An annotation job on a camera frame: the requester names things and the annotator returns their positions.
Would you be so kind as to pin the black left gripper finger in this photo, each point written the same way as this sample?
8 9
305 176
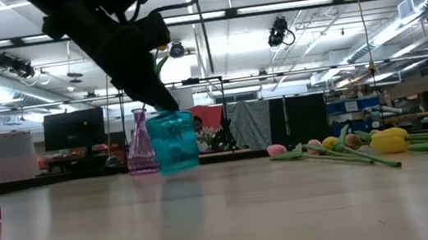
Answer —
162 91
137 90

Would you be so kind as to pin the yellow artificial tulip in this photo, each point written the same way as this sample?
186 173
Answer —
329 143
390 140
161 65

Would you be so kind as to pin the peach pink artificial tulip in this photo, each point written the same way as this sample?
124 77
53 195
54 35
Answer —
352 141
285 155

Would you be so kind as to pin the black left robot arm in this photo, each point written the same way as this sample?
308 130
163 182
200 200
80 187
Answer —
70 6

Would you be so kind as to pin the teal glass vase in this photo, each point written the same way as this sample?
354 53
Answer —
173 142

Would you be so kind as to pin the purple glass vase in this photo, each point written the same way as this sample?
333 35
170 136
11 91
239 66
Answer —
140 150

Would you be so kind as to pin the person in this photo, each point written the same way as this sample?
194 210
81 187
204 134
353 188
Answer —
198 124

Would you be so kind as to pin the red fabric backdrop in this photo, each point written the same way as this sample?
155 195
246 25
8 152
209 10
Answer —
211 114

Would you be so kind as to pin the white flower bouquet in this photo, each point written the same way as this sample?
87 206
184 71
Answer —
209 135

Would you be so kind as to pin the black monitor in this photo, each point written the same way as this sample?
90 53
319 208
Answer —
74 129

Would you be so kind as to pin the black tripod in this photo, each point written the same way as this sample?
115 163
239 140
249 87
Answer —
228 136

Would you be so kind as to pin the grey cloth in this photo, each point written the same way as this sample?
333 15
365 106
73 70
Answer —
250 125

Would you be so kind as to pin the white board panel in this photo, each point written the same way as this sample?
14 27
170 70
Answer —
13 156

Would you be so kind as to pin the black curtain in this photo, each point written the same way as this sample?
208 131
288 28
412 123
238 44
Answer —
301 119

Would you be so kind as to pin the blue bin shelf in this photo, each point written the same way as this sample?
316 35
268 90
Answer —
351 106

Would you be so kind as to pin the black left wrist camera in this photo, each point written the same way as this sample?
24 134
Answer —
154 28

